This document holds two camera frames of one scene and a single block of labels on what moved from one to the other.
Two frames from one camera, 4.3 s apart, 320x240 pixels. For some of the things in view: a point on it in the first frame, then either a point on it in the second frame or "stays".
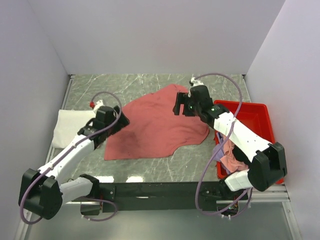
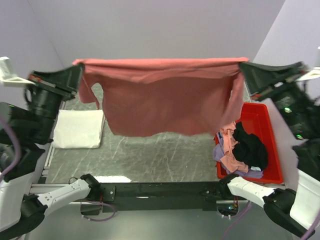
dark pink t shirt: [154, 131] -> [165, 97]
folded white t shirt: [69, 123] stays
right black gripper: [180, 99] -> [258, 77]
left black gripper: [123, 121] -> [66, 82]
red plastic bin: [255, 116] stays
